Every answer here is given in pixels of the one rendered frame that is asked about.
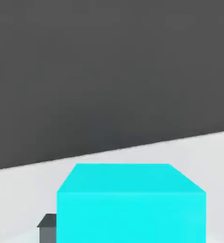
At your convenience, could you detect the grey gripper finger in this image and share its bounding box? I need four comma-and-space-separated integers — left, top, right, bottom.
36, 213, 58, 243

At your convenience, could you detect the small cyan cube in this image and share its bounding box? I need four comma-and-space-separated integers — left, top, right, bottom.
56, 163, 207, 243

